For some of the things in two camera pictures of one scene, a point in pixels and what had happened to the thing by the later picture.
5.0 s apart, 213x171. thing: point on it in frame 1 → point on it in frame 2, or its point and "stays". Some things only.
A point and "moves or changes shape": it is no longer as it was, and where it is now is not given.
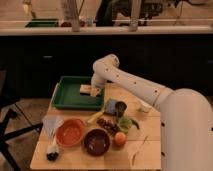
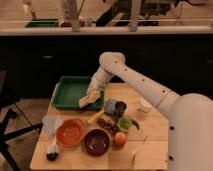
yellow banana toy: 95,116 stays
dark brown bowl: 96,141 stays
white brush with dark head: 52,151 stays
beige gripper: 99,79 → 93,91
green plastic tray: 67,95 stays
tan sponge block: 87,89 moves or changes shape
